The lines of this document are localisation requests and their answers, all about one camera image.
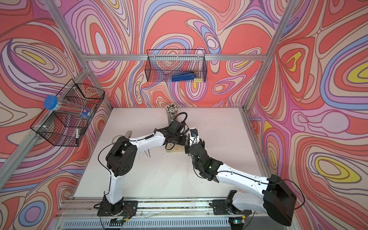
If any back wire basket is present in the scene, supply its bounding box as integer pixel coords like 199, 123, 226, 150
145, 48, 208, 83

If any clear bottle blue cap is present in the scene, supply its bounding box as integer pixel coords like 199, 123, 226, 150
44, 95, 92, 119

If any blue tool in basket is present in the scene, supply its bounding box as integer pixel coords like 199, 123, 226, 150
171, 71, 197, 82

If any left wire basket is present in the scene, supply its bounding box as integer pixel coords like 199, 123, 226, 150
30, 80, 105, 147

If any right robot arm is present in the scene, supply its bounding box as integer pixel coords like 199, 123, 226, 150
185, 139, 297, 226

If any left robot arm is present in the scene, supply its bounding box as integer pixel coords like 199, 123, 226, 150
98, 120, 187, 217

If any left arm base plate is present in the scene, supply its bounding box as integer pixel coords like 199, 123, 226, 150
97, 200, 138, 217

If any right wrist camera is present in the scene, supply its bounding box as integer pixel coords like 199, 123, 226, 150
188, 128, 199, 146

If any wooden block with nails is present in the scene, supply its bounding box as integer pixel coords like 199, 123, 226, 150
165, 143, 185, 153

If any wire basket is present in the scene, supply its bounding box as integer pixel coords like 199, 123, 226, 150
145, 48, 208, 83
30, 80, 105, 147

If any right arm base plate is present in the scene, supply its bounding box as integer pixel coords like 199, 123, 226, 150
209, 199, 253, 217

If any cup of coloured pencils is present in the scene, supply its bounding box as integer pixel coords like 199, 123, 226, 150
165, 103, 178, 122

